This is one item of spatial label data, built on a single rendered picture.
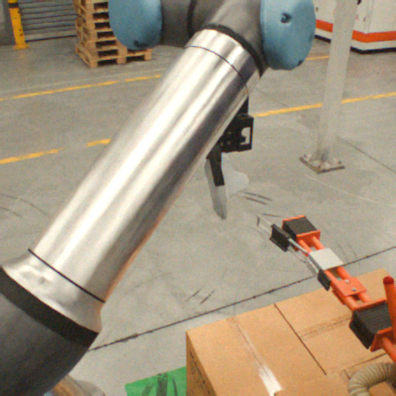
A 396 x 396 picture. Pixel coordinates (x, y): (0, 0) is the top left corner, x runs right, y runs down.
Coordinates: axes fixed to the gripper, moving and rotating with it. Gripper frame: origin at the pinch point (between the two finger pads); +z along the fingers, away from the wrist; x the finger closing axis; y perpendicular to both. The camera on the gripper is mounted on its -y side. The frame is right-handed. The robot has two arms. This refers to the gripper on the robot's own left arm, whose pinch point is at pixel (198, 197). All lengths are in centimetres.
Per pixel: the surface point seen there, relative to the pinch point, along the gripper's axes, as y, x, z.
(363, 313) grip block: 34.5, -10.5, 32.3
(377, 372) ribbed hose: 31, -21, 38
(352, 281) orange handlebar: 39, -1, 33
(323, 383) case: 31, -9, 58
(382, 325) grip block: 36, -15, 32
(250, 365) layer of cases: 34, 28, 98
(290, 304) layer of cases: 65, 48, 98
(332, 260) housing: 40, 7, 32
